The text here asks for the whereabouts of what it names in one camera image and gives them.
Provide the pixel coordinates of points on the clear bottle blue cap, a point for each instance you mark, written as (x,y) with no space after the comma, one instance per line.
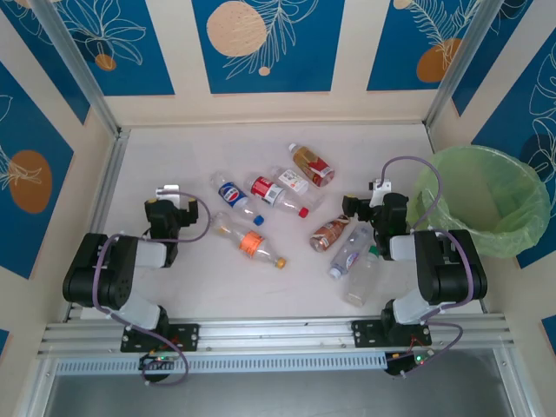
(349,254)

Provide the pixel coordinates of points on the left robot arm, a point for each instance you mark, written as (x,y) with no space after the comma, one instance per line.
(93,269)

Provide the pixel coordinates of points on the grey metal panel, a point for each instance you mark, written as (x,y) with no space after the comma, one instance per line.
(278,395)

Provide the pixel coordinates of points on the red label red cap bottle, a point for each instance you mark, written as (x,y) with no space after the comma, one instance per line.
(267,189)

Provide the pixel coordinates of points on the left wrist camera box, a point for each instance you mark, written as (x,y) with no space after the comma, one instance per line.
(168,192)

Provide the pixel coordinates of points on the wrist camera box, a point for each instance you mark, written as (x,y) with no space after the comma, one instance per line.
(381,187)
(168,192)

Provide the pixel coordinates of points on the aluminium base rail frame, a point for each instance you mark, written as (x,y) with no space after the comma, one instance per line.
(278,330)

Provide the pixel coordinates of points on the orange label orange cap bottle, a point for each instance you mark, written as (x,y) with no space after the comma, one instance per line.
(251,243)

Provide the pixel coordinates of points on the clear bottle green cap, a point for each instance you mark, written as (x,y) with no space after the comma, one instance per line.
(362,280)

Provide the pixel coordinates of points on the blue label blue cap bottle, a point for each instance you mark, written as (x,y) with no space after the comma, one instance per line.
(232,194)

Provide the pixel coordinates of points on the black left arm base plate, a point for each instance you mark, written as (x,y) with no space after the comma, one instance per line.
(187,336)

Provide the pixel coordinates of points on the white label tea bottle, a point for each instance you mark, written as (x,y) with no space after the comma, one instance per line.
(295,182)

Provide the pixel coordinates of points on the aluminium frame post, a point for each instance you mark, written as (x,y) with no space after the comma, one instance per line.
(462,65)
(78,65)

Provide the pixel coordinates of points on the brown coffee bottle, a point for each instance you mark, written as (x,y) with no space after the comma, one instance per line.
(328,234)

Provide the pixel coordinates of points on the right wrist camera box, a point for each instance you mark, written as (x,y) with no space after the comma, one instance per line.
(381,187)

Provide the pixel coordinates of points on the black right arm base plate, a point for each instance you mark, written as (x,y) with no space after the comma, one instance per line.
(367,332)

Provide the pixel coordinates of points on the gold red label bottle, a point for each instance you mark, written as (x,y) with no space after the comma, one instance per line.
(310,165)

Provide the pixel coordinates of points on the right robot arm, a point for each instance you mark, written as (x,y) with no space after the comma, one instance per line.
(452,269)

